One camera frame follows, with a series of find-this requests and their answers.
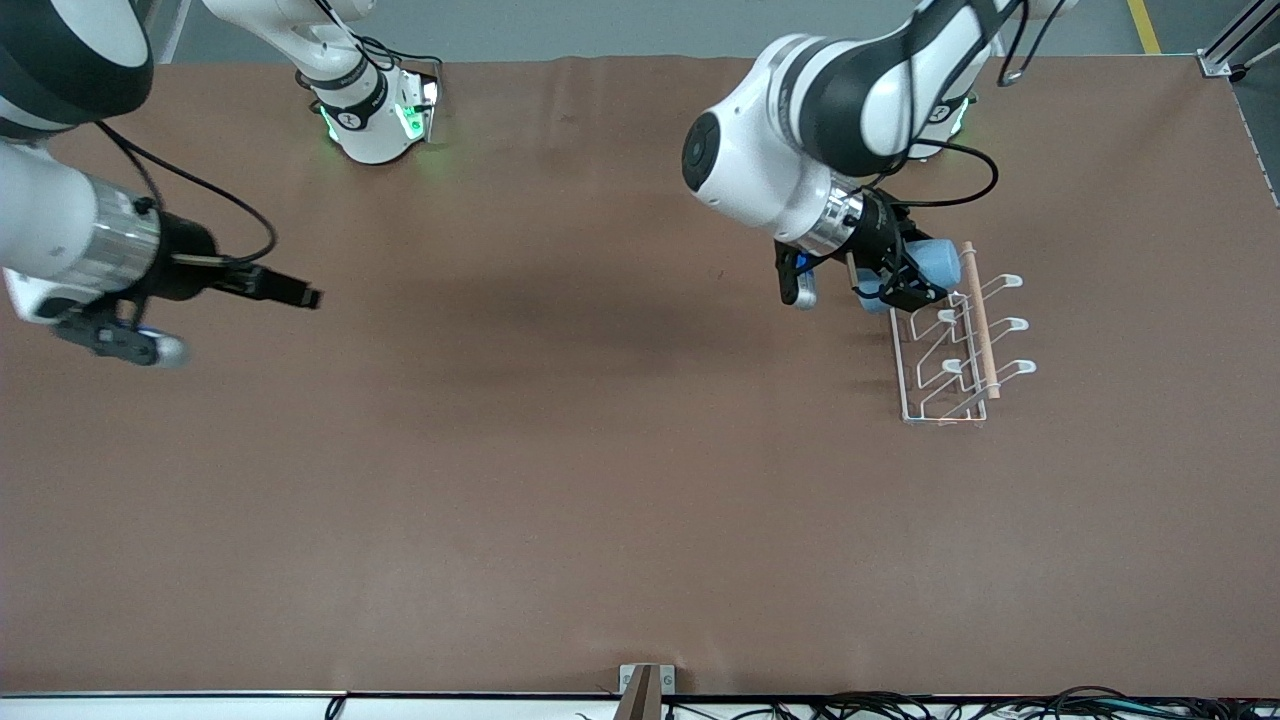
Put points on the grey metal mount bracket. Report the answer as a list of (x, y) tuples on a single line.
[(647, 678)]

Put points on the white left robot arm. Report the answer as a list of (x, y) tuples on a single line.
[(790, 150)]

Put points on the aluminium frame profile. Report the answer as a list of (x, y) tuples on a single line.
[(1230, 45), (172, 25)]

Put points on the blue plastic cup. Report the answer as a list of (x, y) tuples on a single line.
[(935, 262)]

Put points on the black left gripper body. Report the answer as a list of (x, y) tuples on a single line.
[(881, 239)]

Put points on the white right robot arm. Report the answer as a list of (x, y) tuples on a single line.
[(60, 215)]

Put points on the brown camera post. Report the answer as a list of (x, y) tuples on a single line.
[(640, 700)]

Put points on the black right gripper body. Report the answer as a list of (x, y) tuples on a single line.
[(189, 263)]

